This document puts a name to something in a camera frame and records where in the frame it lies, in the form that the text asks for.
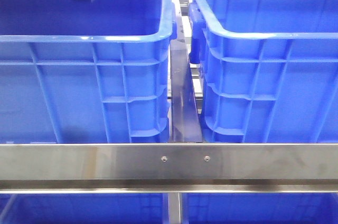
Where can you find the blue crate front left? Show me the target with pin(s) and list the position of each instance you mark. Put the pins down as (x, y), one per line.
(85, 71)

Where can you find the blue crate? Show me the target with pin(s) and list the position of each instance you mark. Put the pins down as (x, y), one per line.
(260, 208)
(87, 208)
(85, 71)
(268, 69)

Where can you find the steel centre divider bar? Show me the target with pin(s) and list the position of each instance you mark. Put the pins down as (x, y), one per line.
(185, 122)

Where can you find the blue crate front right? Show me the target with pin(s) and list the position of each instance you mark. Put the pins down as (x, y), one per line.
(268, 69)

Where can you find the blue crate lower left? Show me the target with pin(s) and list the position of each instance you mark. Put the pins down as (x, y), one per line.
(87, 208)

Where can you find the blue crate lower right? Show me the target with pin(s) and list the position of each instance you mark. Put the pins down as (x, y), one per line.
(260, 208)

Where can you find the steel shelf front rail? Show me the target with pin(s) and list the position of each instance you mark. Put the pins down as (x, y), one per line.
(169, 167)

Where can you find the steel lower vertical post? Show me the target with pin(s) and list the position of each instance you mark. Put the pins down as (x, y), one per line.
(175, 213)

